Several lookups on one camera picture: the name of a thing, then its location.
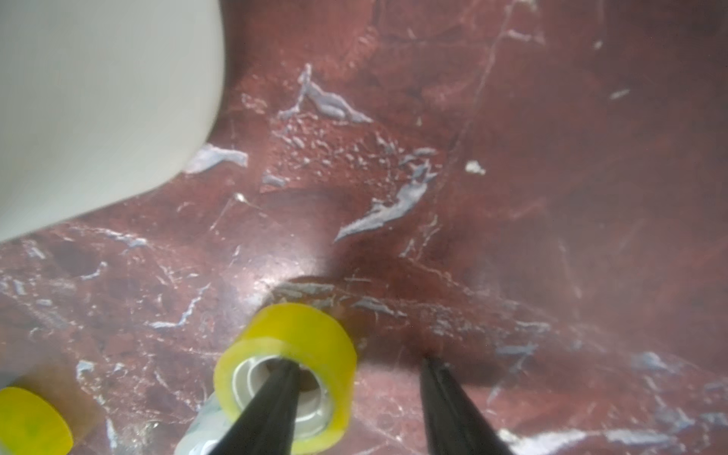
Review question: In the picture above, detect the yellow tape roll five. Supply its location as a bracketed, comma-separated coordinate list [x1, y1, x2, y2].
[213, 303, 358, 454]

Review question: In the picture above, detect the white plastic storage box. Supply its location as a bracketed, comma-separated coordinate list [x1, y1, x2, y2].
[1, 1, 226, 241]

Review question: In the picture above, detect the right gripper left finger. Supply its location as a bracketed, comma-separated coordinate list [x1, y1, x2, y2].
[210, 360, 301, 455]

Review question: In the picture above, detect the clear white tape roll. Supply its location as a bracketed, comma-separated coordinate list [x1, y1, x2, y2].
[174, 392, 232, 455]

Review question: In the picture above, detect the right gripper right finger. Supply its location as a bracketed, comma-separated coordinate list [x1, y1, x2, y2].
[420, 356, 512, 455]

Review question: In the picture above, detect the yellow tape roll four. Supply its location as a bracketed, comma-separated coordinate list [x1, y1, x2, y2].
[1, 387, 74, 455]

